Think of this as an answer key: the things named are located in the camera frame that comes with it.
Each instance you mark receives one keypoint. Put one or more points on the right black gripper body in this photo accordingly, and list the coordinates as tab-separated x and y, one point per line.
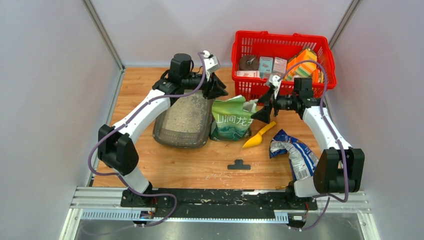
268	105

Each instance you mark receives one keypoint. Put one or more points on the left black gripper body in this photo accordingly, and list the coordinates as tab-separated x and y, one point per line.
206	90

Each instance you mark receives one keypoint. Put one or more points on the yellow plastic scoop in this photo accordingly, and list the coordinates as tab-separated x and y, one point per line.
258	137

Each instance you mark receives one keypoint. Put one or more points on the green litter bag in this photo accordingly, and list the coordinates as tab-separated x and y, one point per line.
232	119

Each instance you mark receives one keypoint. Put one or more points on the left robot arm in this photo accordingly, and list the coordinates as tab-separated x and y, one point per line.
116	144

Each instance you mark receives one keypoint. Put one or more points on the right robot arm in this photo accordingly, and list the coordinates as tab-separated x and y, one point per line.
340	166

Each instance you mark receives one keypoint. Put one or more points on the pink flat box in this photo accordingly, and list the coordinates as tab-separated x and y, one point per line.
248	73

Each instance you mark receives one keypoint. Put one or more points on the grey litter box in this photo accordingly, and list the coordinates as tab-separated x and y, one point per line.
186	124

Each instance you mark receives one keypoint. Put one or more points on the teal small box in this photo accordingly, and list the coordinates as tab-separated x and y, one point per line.
265	66

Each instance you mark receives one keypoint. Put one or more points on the pink grey box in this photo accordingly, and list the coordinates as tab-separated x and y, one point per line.
279	66

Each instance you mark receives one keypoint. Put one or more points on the orange box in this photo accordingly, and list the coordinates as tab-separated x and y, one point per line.
303	70

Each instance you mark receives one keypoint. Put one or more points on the brown round item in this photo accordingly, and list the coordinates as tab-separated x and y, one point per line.
248	63

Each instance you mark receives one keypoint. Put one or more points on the black bag clip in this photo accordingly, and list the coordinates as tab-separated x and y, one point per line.
239	165

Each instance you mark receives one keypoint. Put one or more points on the blue crumpled bag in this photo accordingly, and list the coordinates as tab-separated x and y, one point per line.
302	160

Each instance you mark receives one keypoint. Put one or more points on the red shopping basket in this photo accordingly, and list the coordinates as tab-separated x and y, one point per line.
265	44

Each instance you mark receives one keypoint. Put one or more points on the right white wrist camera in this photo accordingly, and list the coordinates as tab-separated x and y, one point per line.
274	82

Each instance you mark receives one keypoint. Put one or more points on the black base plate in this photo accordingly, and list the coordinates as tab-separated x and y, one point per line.
217	203

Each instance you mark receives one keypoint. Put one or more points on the aluminium rail frame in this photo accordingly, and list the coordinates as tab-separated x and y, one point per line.
96	213

